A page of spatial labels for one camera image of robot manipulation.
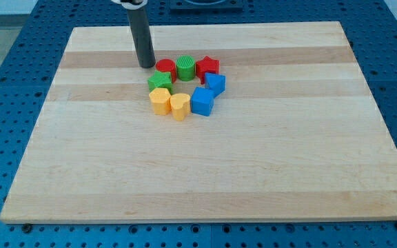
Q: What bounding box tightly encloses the yellow hexagon block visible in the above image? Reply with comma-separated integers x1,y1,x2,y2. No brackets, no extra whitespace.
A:
149,87,171,115

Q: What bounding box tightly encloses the green star block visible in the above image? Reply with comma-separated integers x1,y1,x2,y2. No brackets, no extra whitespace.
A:
147,70,172,94

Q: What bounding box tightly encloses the white rod mount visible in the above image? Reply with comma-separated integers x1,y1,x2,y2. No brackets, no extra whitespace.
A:
111,0,147,10

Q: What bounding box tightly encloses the wooden board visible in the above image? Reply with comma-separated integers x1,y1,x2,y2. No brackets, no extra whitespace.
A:
0,21,397,224

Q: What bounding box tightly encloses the dark blue base plate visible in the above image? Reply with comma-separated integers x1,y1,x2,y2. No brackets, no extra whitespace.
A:
168,0,244,12

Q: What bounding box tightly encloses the blue cube block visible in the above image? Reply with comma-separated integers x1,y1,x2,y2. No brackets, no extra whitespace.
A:
191,87,214,116

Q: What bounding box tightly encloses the yellow heart block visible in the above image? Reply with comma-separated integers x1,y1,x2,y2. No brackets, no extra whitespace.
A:
170,93,191,121

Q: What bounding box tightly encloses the red cylinder block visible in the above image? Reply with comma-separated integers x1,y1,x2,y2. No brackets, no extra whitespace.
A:
156,59,177,83

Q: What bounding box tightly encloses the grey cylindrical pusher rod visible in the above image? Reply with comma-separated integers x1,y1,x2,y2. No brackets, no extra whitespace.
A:
127,2,156,68

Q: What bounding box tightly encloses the red star block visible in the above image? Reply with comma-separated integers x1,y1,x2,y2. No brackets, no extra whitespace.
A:
195,56,220,85

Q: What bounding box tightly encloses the green cylinder block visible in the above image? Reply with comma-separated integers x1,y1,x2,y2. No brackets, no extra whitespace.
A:
176,55,196,81

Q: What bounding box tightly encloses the blue triangular block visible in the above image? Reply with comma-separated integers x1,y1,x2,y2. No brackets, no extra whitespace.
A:
205,72,226,98

